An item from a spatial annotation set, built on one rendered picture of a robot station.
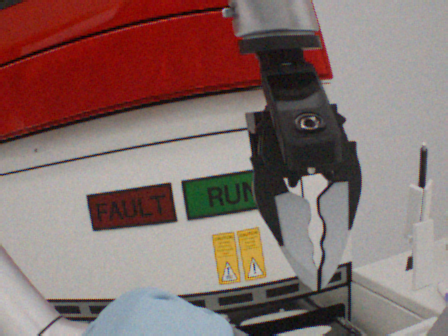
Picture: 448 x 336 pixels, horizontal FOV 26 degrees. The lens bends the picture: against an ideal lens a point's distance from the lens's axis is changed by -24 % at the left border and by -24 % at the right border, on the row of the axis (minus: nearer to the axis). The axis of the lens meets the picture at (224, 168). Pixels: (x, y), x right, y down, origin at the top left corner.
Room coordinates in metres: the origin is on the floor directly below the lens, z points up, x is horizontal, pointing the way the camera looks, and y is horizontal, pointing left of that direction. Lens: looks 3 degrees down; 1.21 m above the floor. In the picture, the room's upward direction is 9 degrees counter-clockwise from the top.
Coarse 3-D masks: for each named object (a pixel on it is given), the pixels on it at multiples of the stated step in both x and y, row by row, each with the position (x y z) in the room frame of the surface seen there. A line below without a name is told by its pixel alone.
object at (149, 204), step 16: (128, 192) 1.49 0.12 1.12; (144, 192) 1.49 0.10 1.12; (160, 192) 1.49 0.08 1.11; (96, 208) 1.48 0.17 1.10; (112, 208) 1.49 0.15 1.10; (128, 208) 1.49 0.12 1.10; (144, 208) 1.49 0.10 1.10; (160, 208) 1.49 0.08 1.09; (96, 224) 1.48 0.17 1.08; (112, 224) 1.49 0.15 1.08; (128, 224) 1.49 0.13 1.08
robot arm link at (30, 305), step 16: (0, 256) 0.65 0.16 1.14; (0, 272) 0.64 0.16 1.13; (16, 272) 0.65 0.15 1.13; (0, 288) 0.63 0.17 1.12; (16, 288) 0.64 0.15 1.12; (32, 288) 0.66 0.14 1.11; (0, 304) 0.62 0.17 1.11; (16, 304) 0.63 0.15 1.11; (32, 304) 0.64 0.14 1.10; (48, 304) 0.66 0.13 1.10; (0, 320) 0.62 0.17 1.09; (16, 320) 0.62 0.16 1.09; (32, 320) 0.63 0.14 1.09; (48, 320) 0.64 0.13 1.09; (64, 320) 0.66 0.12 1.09
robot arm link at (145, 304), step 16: (144, 288) 0.55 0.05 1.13; (112, 304) 0.58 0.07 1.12; (128, 304) 0.54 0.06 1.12; (144, 304) 0.53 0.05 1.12; (160, 304) 0.53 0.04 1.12; (176, 304) 0.53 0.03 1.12; (96, 320) 0.58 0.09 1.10; (112, 320) 0.55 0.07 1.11; (128, 320) 0.52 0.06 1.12; (144, 320) 0.51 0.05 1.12; (160, 320) 0.51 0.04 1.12; (176, 320) 0.52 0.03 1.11; (192, 320) 0.52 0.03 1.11; (208, 320) 0.53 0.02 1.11; (224, 320) 0.54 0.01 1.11
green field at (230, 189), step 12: (204, 180) 1.50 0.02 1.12; (216, 180) 1.50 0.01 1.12; (228, 180) 1.50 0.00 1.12; (240, 180) 1.50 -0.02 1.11; (252, 180) 1.51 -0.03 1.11; (192, 192) 1.50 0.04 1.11; (204, 192) 1.50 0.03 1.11; (216, 192) 1.50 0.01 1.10; (228, 192) 1.50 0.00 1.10; (240, 192) 1.50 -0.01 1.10; (252, 192) 1.51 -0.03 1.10; (192, 204) 1.50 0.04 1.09; (204, 204) 1.50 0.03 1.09; (216, 204) 1.50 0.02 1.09; (228, 204) 1.50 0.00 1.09; (240, 204) 1.50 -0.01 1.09; (252, 204) 1.51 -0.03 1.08; (192, 216) 1.50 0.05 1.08
